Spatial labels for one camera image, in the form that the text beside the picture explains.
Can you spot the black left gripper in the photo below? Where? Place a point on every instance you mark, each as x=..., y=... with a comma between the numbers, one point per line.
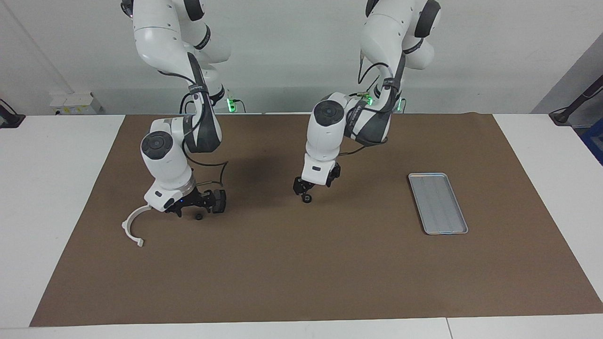
x=301, y=186

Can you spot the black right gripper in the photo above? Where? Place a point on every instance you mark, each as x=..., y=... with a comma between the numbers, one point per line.
x=195, y=200

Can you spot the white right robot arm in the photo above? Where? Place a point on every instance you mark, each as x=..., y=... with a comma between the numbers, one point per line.
x=165, y=150

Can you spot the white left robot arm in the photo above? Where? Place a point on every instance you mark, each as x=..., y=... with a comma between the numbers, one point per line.
x=325, y=132

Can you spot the silver metal tray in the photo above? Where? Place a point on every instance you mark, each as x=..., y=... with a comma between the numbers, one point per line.
x=438, y=203

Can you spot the short rectangular grey brake pad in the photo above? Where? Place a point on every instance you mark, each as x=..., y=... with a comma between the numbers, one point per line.
x=221, y=201

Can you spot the brown paper table mat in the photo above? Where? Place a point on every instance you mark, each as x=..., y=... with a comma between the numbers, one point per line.
x=301, y=273

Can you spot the white power strip box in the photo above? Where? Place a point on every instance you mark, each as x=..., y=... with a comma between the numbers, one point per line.
x=75, y=103

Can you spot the black stand with pole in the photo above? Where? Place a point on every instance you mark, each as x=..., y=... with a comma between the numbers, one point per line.
x=572, y=110

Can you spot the blue box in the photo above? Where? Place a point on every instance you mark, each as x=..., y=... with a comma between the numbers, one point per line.
x=594, y=143

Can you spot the white curved plastic bracket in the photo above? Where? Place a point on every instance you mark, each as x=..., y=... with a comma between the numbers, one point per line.
x=127, y=228

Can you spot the black clamp mount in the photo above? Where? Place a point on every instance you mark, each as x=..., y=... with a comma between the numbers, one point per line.
x=9, y=117

